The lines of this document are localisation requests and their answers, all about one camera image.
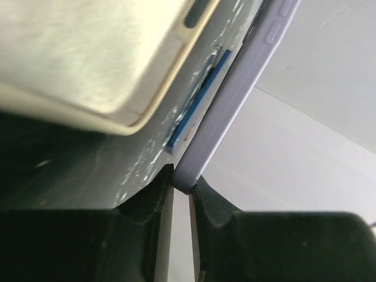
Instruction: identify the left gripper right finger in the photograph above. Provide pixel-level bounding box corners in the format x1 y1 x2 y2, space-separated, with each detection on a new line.
189 179 375 281

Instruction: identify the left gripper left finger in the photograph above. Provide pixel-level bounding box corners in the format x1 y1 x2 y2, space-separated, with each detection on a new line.
1 164 174 281

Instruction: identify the cream phone case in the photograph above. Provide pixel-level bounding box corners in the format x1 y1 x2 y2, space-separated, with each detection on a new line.
1 1 219 135

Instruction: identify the dark blue phone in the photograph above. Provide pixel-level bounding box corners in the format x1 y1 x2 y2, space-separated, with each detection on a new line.
163 49 232 155

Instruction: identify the purple phone case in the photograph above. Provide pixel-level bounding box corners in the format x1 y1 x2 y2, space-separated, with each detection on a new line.
172 1 300 194

